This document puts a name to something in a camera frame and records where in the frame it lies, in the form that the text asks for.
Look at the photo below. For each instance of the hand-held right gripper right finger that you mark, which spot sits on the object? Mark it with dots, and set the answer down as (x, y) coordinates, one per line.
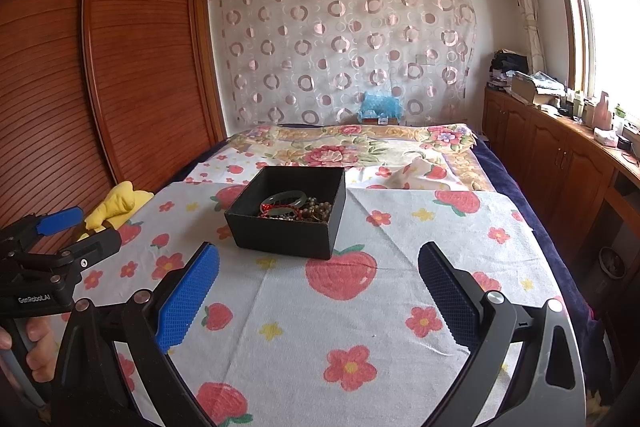
(445, 287)

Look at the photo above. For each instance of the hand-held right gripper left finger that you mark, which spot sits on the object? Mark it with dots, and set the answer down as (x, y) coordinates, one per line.
(190, 292)

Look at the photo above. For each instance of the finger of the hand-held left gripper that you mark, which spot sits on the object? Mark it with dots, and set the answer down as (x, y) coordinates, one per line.
(95, 246)
(60, 219)

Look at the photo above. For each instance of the black cardboard box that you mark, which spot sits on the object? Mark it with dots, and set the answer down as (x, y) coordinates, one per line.
(280, 234)

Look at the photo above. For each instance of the green jade bangle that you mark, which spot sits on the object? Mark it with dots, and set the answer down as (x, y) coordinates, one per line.
(287, 192)

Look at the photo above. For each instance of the person's left hand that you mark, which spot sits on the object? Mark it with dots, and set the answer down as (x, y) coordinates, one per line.
(39, 342)

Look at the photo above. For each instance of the yellow cloth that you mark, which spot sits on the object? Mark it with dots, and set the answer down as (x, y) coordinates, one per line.
(117, 207)

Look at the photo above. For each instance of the strawberry print white blanket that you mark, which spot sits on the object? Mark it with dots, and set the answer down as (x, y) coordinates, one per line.
(325, 307)

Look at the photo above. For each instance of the dark round pot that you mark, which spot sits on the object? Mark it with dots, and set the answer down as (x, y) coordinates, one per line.
(611, 263)

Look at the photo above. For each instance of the wooden cabinet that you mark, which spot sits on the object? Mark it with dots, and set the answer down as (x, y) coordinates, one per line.
(550, 147)

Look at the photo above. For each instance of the wooden wardrobe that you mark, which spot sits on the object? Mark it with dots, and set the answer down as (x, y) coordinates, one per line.
(135, 57)

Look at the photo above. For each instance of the floral blanket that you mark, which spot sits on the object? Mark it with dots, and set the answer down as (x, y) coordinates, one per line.
(310, 152)

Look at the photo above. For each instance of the blue mesh bag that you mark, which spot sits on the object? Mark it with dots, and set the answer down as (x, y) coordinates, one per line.
(380, 104)

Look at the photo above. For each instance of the stack of dark clothes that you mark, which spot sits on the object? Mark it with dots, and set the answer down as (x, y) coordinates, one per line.
(505, 67)

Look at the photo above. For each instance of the circle patterned sheer curtain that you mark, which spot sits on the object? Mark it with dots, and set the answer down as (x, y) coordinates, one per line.
(325, 47)

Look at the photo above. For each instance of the window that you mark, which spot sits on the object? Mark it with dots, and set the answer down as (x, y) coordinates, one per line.
(610, 32)

